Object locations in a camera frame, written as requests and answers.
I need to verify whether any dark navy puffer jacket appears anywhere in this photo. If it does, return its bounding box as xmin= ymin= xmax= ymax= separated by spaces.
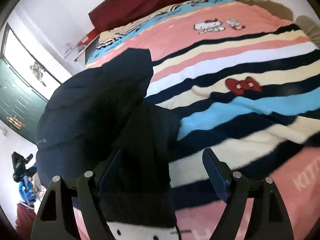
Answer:
xmin=36 ymin=48 xmax=180 ymax=228

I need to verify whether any dark red cloth on floor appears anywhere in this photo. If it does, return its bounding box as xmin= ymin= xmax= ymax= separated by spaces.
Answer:
xmin=16 ymin=201 xmax=36 ymax=240

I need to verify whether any green door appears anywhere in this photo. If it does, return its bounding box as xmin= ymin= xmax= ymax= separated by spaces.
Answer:
xmin=0 ymin=60 xmax=47 ymax=144

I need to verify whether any white bedside shelf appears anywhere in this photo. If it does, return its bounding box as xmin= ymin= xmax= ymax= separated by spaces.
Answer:
xmin=74 ymin=35 xmax=100 ymax=67

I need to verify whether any red box on shelf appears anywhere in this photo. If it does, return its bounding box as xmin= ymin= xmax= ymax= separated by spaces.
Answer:
xmin=78 ymin=29 xmax=99 ymax=46

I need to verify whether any striped Hello Kitty blanket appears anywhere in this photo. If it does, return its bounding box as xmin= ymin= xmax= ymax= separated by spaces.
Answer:
xmin=86 ymin=0 xmax=319 ymax=239

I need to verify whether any dark red headboard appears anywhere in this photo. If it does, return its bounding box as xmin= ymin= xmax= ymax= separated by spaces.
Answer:
xmin=88 ymin=0 xmax=189 ymax=33

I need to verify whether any brown cardboard beside bed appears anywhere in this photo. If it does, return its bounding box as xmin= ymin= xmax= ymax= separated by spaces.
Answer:
xmin=236 ymin=0 xmax=294 ymax=21

